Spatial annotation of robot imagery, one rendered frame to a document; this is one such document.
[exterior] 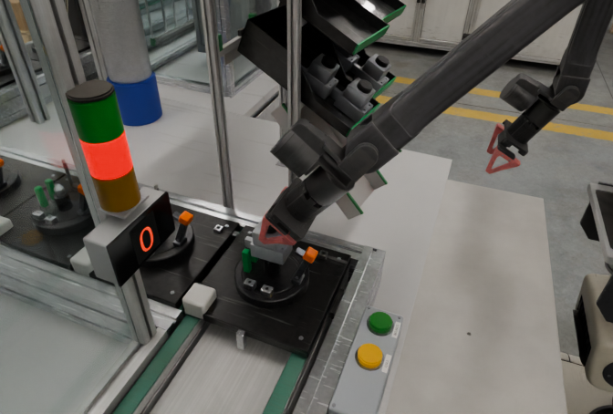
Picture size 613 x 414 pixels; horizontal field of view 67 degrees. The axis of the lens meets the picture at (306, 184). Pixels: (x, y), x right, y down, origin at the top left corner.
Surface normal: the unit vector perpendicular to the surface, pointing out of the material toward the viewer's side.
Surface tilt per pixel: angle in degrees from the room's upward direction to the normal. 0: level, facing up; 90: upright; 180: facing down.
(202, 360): 0
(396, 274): 0
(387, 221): 0
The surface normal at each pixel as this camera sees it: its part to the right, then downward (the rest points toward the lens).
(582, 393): 0.02, -0.81
